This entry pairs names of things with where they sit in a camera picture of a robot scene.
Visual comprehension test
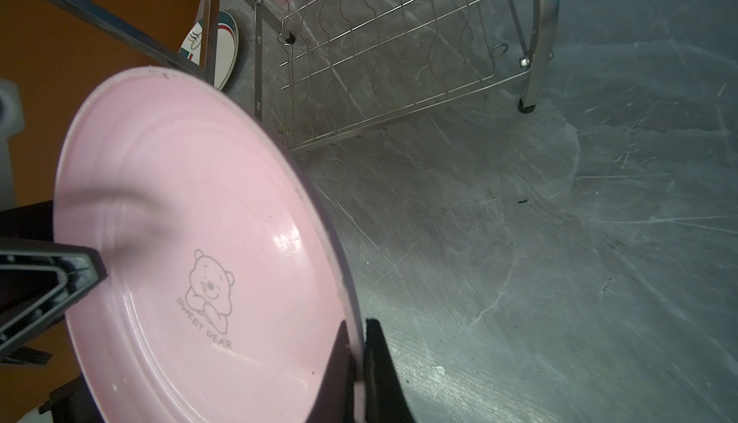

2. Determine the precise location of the white plate green maroon rim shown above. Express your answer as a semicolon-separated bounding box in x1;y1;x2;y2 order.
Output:
179;11;239;90

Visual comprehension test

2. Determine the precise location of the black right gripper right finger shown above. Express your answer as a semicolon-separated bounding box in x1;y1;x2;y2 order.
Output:
364;318;415;423

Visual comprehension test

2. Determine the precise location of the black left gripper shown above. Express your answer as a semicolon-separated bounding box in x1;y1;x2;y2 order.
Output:
0;201;107;360

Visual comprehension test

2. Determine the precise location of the pink round plate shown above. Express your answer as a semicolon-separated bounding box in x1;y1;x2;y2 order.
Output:
53;67;366;422

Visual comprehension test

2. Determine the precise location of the silver wire dish rack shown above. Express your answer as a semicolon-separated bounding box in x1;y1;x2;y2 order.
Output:
46;0;560;153

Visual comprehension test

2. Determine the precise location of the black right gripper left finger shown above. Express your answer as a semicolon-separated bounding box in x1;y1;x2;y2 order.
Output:
306;321;354;423

